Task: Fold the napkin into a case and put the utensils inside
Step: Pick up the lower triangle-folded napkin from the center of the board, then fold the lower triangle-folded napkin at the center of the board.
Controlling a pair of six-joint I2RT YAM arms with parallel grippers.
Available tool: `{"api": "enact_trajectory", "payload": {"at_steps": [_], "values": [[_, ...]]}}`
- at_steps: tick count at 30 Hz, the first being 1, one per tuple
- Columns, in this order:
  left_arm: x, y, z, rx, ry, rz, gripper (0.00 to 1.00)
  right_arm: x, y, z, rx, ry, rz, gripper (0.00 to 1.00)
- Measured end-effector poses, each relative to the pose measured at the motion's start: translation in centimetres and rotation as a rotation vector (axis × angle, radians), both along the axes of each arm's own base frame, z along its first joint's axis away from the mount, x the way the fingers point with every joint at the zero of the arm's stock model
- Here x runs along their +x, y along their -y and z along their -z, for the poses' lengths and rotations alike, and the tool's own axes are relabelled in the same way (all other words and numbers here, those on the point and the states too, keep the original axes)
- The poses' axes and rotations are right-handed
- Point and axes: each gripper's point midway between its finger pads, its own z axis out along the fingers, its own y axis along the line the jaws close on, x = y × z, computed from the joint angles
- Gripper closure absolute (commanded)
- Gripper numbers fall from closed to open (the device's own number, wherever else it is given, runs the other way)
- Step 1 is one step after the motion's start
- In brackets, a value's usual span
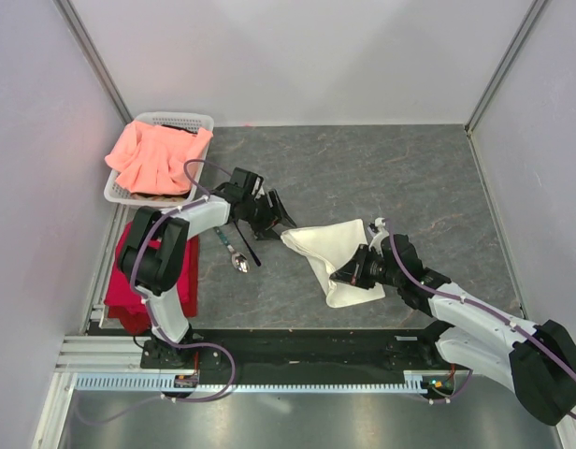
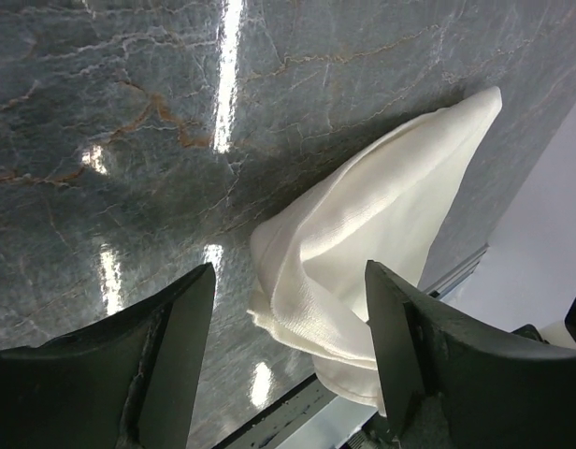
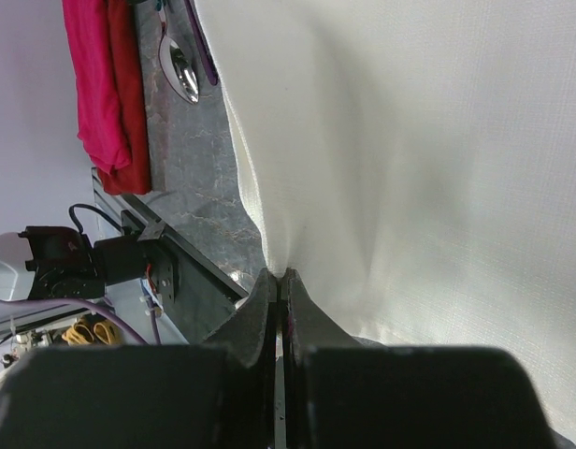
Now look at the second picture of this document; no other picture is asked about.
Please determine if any white cloth napkin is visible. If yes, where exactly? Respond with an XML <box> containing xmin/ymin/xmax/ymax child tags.
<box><xmin>248</xmin><ymin>87</ymin><xmax>502</xmax><ymax>411</ymax></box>

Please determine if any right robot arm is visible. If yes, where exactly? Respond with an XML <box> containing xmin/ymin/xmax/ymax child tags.
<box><xmin>513</xmin><ymin>297</ymin><xmax>576</xmax><ymax>349</ymax></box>

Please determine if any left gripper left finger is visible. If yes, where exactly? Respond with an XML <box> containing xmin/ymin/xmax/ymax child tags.
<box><xmin>0</xmin><ymin>264</ymin><xmax>216</xmax><ymax>448</ymax></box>

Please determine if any right aluminium frame post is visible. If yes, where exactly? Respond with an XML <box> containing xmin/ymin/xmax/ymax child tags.
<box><xmin>425</xmin><ymin>244</ymin><xmax>488</xmax><ymax>300</ymax></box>

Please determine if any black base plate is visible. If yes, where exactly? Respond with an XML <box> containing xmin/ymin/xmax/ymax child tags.
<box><xmin>214</xmin><ymin>375</ymin><xmax>336</xmax><ymax>449</ymax></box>

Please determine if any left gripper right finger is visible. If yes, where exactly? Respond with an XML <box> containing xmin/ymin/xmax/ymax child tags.
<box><xmin>365</xmin><ymin>261</ymin><xmax>576</xmax><ymax>448</ymax></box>

